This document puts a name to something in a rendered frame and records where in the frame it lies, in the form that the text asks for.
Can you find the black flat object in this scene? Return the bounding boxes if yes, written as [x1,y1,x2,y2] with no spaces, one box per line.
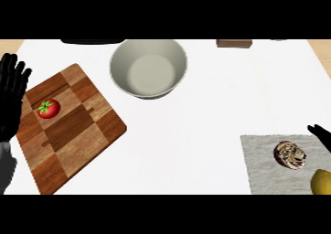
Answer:
[59,38,127,46]

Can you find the brown wooden block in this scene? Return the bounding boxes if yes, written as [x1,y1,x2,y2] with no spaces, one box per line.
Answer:
[216,38,254,49]

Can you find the grey placemat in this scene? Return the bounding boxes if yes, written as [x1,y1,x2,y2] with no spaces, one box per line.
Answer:
[240,133,331,196]

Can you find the brown checkered cutting board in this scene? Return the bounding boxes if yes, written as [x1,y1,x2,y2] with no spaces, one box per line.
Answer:
[15,62,129,196]

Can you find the red tomato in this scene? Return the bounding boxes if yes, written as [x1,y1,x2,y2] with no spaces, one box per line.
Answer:
[36,99,62,120]

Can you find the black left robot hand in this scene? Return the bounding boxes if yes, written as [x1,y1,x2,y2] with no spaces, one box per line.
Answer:
[0,52,34,144]

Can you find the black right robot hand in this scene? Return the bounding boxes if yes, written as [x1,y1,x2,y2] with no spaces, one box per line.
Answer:
[307,123,331,159]

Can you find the yellow lemon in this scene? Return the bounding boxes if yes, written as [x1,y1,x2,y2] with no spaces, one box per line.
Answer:
[309,168,331,196]

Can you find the pale grey bowl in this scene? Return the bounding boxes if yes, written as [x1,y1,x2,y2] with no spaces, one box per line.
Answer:
[110,38,189,101]

